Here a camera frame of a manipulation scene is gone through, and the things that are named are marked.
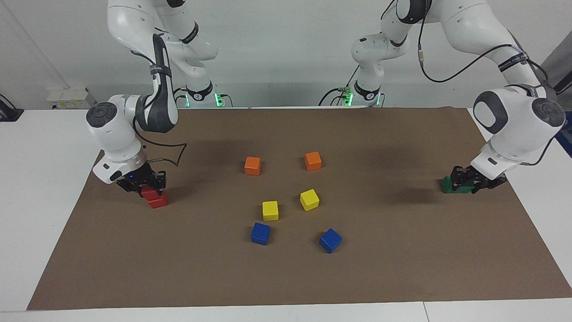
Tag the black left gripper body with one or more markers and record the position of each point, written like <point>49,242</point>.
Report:
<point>474,175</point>

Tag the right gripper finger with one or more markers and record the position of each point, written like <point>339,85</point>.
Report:
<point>159,180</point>
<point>130,187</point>

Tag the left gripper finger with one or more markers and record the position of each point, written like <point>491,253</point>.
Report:
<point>489,183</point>
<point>458,176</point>

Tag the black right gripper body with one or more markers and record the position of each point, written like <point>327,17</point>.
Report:
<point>136,175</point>

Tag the green wooden block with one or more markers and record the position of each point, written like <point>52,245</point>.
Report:
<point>445,185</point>
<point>468,187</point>

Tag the red wooden block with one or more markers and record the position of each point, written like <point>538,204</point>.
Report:
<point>158,203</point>
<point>149,193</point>

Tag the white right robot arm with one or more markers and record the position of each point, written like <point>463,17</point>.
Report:
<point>116,129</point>

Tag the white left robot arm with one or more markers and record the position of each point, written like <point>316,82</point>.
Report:
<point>514,125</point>

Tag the blue crate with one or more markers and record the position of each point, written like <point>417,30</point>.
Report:
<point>568,147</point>

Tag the orange wooden block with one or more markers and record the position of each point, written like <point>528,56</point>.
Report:
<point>313,161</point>
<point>252,165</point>

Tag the white socket box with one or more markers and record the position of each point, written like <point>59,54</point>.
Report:
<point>69,97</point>

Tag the brown table mat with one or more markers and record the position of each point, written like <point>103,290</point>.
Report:
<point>402,268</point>

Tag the blue wooden block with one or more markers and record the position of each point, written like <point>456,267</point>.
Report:
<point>330,240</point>
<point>260,233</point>

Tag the yellow wooden block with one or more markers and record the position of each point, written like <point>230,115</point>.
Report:
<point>270,210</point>
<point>309,199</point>

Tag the black clamp mount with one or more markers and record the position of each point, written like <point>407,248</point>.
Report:
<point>9,112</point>

